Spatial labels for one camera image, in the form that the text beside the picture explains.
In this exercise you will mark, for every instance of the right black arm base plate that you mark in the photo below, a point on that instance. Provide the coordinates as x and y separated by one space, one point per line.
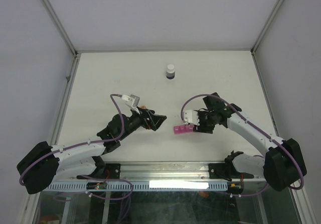
226 171

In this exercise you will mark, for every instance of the pink pill organizer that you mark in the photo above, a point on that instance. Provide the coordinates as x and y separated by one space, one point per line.
183 129

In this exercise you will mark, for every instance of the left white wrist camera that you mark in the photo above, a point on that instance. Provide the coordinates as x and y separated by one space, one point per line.
132 102

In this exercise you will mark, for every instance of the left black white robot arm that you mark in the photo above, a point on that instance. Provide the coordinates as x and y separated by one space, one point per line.
109 140

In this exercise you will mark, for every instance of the white capped blue bottle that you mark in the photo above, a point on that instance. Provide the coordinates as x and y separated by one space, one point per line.
170 71

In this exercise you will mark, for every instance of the left aluminium frame post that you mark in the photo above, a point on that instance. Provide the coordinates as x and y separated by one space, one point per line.
59 26

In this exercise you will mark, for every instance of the aluminium mounting rail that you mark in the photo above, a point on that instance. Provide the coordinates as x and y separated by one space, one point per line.
165 170

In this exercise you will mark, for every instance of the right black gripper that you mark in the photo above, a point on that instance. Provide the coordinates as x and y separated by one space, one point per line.
201 128

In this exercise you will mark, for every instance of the right aluminium frame post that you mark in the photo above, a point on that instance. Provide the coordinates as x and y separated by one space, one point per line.
278 4

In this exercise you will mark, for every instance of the aluminium frame post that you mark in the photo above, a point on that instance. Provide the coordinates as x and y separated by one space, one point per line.
59 26
278 4

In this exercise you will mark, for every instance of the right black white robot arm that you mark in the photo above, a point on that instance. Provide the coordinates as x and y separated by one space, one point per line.
280 163

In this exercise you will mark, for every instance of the grey slotted cable duct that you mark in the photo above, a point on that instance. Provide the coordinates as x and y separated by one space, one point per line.
153 185

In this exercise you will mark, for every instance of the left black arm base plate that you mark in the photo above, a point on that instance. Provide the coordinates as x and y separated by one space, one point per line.
110 170

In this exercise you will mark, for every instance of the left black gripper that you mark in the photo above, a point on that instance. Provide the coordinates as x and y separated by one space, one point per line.
156 120

